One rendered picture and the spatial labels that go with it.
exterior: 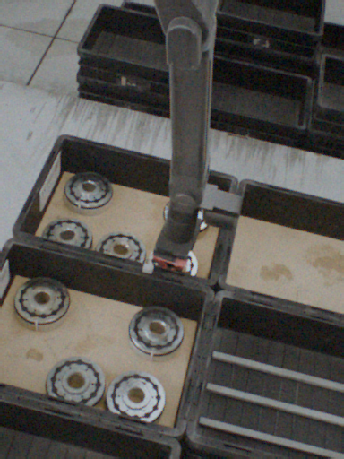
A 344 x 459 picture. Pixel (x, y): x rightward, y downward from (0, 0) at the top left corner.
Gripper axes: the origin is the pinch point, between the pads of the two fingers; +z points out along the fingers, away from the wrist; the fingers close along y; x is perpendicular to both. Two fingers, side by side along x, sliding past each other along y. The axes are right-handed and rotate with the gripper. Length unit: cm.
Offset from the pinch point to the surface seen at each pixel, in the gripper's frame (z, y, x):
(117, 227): 4.2, 6.9, 14.1
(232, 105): 50, 114, 7
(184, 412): -6.2, -32.8, -11.8
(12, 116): 17, 42, 57
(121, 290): 0.5, -10.4, 7.0
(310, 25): 39, 161, -11
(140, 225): 4.1, 9.3, 9.8
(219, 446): -6.2, -36.2, -18.4
